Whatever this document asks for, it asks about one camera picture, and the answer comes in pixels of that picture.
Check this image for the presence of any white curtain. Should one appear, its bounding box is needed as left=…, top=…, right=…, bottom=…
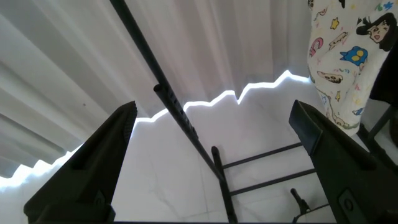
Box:
left=0, top=0, right=315, bottom=180

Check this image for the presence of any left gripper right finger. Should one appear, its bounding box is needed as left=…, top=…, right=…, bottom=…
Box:
left=288, top=99, right=398, bottom=223

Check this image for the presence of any cream printed garment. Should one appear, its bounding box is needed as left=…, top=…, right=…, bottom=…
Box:
left=307, top=0, right=395, bottom=137

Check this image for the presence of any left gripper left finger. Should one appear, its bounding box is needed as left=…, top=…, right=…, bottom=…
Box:
left=23, top=100, right=139, bottom=223

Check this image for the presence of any black clothes rack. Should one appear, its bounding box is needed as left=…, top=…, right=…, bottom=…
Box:
left=108, top=0, right=398, bottom=223

